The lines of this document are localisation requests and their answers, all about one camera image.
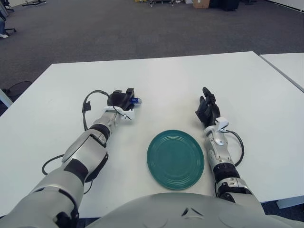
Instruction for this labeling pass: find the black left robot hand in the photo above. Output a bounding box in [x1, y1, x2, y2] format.
[106, 87, 136, 111]

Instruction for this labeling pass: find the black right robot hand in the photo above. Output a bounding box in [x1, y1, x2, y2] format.
[195, 86, 221, 130]

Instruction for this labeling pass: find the green ribbed plate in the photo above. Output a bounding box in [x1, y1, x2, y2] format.
[146, 129, 205, 190]

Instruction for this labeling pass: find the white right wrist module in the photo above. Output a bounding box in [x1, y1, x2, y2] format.
[215, 116, 230, 133]

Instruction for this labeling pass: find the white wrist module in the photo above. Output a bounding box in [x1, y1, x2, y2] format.
[215, 116, 230, 133]
[122, 109, 136, 124]

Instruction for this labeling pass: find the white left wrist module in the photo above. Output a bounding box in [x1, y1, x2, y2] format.
[122, 109, 136, 124]

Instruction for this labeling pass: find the white neighbouring table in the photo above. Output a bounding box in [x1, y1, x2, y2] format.
[259, 52, 304, 93]

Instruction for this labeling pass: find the brown cardboard box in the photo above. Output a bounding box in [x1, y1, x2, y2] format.
[192, 0, 210, 9]

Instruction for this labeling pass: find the grey robot torso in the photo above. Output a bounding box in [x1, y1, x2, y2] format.
[84, 192, 304, 228]

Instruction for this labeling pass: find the black cabinet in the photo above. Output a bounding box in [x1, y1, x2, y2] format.
[215, 0, 240, 11]

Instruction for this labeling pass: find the white table leg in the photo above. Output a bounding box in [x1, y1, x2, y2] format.
[0, 88, 13, 107]

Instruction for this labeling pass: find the black stand base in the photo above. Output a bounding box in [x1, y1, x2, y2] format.
[22, 0, 48, 7]

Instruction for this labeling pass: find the black office chair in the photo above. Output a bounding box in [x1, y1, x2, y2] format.
[0, 0, 17, 34]

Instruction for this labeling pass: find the seated person's leg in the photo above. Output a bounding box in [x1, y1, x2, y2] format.
[0, 20, 10, 38]

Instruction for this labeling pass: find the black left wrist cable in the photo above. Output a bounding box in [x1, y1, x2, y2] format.
[82, 89, 112, 131]

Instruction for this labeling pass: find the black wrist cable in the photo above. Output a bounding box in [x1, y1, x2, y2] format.
[82, 89, 112, 131]
[227, 130, 245, 167]

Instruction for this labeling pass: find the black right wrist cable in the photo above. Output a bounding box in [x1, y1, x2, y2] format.
[227, 130, 245, 167]

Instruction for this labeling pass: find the black left elbow cable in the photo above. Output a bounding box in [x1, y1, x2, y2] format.
[41, 154, 65, 176]

